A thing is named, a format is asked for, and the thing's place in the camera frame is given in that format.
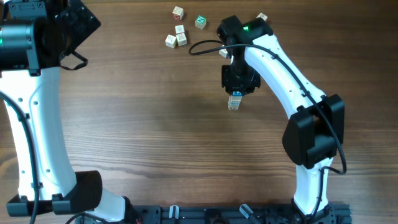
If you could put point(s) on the red-sided block top left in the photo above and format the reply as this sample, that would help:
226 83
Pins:
177 13

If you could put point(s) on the wooden picture block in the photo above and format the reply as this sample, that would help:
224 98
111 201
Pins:
262 16
224 53

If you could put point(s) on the red-edged block left cluster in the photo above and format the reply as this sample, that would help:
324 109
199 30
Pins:
179 29

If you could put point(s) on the wooden picture block centre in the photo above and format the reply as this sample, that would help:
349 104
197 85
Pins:
224 53

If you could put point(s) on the wooden picture block top right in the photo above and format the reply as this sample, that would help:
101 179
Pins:
262 16

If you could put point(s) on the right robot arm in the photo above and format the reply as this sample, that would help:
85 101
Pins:
315 128

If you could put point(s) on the plain wooden block far left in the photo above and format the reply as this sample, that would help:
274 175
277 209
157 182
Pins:
171 41

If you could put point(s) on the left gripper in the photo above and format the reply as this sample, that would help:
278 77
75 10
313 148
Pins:
83 17

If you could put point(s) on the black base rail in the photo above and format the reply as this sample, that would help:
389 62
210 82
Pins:
282 213

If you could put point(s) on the green N block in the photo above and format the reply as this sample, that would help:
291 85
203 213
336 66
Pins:
200 22

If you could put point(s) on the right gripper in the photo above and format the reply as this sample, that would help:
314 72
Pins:
230 86

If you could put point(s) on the blue L block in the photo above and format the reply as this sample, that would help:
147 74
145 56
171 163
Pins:
237 93

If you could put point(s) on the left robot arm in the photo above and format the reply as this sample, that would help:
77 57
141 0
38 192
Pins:
35 37

